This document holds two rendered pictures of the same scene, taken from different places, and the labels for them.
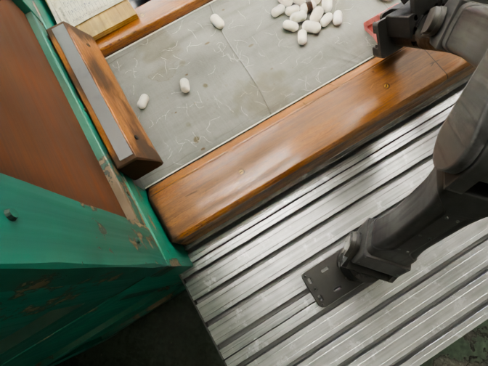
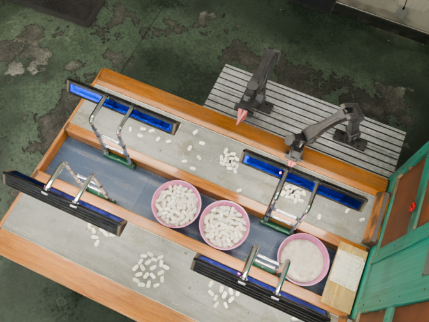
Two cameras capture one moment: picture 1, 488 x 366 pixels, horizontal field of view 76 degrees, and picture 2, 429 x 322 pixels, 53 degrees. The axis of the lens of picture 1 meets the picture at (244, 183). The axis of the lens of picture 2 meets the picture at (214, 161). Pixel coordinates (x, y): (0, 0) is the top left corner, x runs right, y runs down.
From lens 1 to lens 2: 215 cm
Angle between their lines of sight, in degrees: 36
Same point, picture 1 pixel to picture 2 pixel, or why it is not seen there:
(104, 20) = (351, 249)
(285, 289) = (370, 153)
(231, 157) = (357, 180)
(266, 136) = (345, 176)
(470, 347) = not seen: hidden behind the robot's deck
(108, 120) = (383, 204)
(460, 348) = not seen: hidden behind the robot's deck
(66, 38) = (374, 234)
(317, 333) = (373, 139)
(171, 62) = (343, 222)
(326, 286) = (361, 143)
